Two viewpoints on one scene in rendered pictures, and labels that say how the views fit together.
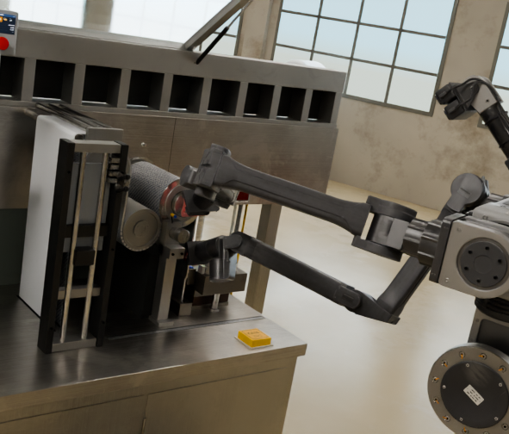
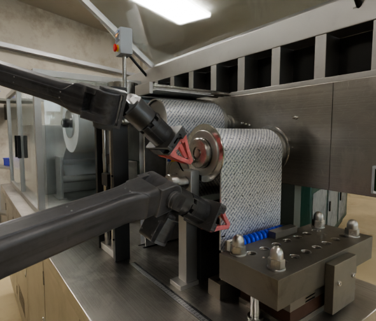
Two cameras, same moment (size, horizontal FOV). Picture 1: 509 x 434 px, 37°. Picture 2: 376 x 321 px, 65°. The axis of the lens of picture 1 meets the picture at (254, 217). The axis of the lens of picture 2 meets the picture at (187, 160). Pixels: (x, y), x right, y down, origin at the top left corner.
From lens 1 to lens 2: 226 cm
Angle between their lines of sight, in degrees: 92
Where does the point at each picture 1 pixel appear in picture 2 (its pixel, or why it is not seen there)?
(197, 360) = (88, 309)
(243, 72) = not seen: outside the picture
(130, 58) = (277, 36)
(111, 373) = (63, 269)
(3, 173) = not seen: hidden behind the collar
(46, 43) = (219, 51)
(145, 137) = (299, 109)
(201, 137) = not seen: outside the picture
